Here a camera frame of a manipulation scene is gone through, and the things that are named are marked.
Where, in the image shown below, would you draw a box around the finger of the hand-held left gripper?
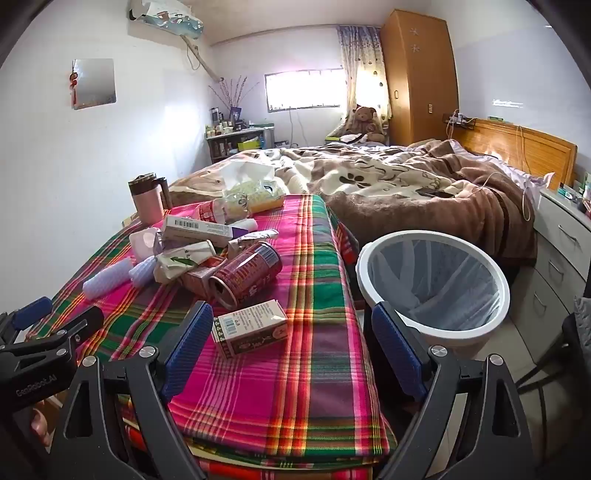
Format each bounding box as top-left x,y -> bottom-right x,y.
0,306 -> 105,358
0,296 -> 54,335

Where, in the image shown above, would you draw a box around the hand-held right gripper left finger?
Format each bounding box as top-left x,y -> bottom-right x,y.
46,300 -> 215,480

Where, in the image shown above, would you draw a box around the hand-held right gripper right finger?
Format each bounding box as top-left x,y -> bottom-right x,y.
369,302 -> 539,480

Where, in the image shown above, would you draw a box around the large lavender foam net sleeve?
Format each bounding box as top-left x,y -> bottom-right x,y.
83,257 -> 136,299

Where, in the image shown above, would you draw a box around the white round trash bin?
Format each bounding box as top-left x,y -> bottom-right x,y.
355,230 -> 511,348

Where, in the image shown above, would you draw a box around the translucent grey bin liner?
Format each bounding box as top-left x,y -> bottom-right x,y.
368,239 -> 502,329

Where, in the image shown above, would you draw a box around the person's left hand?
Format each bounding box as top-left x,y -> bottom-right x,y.
28,398 -> 63,446

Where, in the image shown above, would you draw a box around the red white crumpled box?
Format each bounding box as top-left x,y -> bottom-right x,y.
178,256 -> 227,301

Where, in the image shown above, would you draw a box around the small white red box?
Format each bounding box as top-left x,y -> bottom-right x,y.
211,299 -> 288,359

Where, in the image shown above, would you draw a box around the leaf print crumpled wrapper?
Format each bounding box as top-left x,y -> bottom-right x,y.
152,240 -> 218,284

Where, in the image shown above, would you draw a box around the small lavender foam net sleeve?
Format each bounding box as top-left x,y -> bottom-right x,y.
128,256 -> 160,287

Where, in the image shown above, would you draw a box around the red drink can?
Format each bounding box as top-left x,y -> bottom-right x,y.
209,242 -> 283,309

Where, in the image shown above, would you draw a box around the plaid tablecloth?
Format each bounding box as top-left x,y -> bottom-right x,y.
25,194 -> 399,480

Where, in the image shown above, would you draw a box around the pink plastic container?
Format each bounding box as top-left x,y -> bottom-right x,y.
129,227 -> 162,262

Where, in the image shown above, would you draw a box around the long white box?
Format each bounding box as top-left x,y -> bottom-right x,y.
161,215 -> 236,248

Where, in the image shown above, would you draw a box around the crumpled clear plastic bottle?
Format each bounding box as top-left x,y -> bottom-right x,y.
196,194 -> 253,225

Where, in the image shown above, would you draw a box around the pink thermos mug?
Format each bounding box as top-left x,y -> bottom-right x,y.
128,173 -> 170,225

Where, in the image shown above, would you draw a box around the brown floral blanket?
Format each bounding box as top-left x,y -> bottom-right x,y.
168,138 -> 539,267

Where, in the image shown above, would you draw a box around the yellow tissue pack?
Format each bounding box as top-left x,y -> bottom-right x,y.
219,159 -> 289,215

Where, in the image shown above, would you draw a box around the black metal chair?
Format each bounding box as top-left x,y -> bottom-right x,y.
515,295 -> 591,444

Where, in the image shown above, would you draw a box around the white nightstand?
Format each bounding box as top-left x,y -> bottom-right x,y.
508,187 -> 591,366

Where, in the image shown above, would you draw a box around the cluttered storage shelf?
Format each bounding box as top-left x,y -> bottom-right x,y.
205,120 -> 278,165

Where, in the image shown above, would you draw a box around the lilac pillow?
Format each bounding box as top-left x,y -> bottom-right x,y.
450,141 -> 555,191

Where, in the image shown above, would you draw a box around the yellow cushion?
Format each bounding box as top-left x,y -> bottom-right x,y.
325,129 -> 366,143

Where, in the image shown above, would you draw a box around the brown teddy bear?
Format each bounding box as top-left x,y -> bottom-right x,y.
341,106 -> 387,143

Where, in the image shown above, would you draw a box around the boxes on nightstand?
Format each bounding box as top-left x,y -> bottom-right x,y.
556,172 -> 591,214

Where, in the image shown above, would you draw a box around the vase with dry branches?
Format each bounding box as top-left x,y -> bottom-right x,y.
208,76 -> 262,124

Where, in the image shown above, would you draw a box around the wooden headboard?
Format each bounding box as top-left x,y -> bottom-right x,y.
443,117 -> 579,190

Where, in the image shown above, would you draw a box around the wooden wardrobe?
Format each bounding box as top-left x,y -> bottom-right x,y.
380,9 -> 461,147

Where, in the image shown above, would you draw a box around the window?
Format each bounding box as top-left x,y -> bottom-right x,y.
264,69 -> 347,112

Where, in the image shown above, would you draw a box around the air conditioner pipe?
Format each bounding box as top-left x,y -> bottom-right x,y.
182,37 -> 223,82

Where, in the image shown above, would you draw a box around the patterned curtain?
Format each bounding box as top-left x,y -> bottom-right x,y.
336,25 -> 393,121

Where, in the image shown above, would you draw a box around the white charging cable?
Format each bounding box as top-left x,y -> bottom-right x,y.
462,124 -> 556,220

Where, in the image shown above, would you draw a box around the square wall mirror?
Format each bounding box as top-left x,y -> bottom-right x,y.
72,58 -> 116,110

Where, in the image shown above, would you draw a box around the wall shelf with power strip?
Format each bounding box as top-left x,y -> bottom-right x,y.
442,110 -> 477,131

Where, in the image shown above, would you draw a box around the wall air conditioner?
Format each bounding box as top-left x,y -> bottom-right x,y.
128,0 -> 205,39

